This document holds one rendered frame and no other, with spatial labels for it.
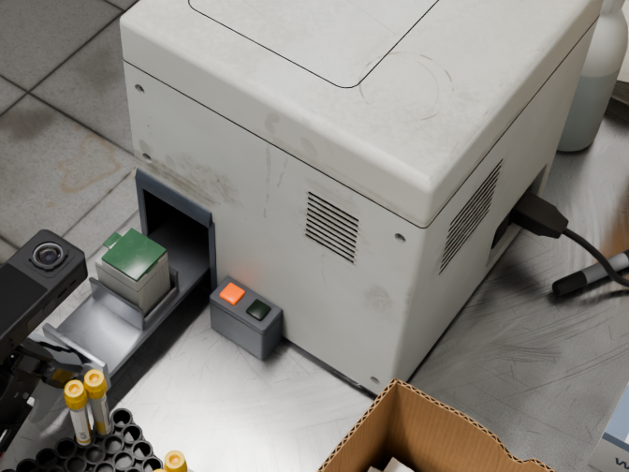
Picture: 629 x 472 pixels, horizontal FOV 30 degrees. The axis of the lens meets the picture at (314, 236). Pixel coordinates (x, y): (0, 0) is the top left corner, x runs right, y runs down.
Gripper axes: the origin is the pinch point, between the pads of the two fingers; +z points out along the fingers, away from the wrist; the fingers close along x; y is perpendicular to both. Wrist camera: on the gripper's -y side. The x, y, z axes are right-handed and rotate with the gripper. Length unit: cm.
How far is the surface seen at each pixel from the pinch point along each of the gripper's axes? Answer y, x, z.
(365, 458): -6.1, 25.4, 0.7
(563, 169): -39, 23, 28
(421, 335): -16.6, 23.0, 7.1
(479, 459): -10.8, 33.0, -0.9
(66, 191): -7, -70, 110
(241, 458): -0.1, 15.6, 5.5
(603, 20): -50, 21, 15
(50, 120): -17, -85, 116
